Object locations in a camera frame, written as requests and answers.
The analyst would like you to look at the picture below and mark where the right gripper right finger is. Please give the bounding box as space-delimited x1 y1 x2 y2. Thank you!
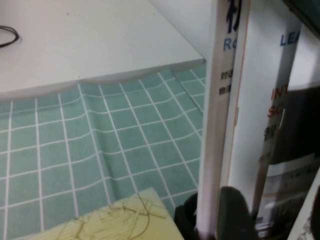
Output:
216 186 257 240

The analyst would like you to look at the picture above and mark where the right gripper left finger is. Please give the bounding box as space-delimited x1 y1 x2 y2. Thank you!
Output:
174 193 201 240

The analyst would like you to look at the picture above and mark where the white book blue title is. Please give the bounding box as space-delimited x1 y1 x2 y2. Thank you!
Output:
197 0 251 240

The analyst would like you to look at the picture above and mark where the yellow mechanical design book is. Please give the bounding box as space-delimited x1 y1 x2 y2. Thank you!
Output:
0 187 181 240

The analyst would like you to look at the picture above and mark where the black plastic book holder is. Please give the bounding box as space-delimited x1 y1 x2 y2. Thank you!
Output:
283 0 320 25

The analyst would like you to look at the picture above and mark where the green checked tablecloth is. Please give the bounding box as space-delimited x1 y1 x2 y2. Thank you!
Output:
0 67 207 233

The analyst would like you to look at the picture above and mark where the stack of magazines in rack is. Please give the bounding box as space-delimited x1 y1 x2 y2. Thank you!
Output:
226 0 320 240

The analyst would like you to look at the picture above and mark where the thin black cable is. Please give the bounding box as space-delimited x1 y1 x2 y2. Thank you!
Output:
0 24 22 48

